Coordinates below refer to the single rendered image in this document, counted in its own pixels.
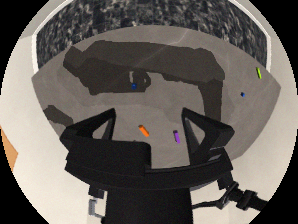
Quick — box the orange rod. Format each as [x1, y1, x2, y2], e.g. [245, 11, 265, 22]
[139, 125, 149, 137]

